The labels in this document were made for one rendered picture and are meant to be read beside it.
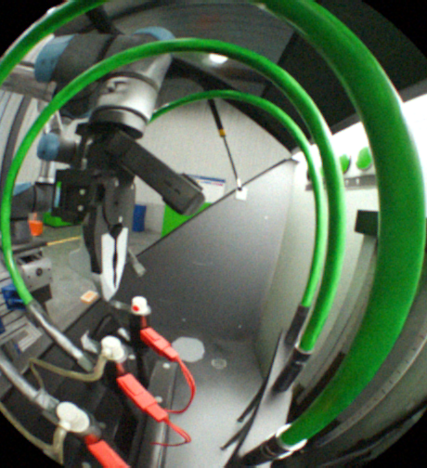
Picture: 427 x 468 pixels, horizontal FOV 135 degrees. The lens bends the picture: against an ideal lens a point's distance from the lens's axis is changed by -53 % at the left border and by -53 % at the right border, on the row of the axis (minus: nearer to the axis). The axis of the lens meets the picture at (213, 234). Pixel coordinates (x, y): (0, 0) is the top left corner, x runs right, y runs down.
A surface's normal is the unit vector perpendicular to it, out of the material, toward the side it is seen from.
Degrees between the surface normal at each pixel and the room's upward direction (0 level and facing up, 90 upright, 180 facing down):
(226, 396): 0
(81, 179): 90
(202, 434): 0
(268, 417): 0
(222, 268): 90
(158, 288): 90
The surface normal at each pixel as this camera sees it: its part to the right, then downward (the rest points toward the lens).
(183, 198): 0.00, 0.15
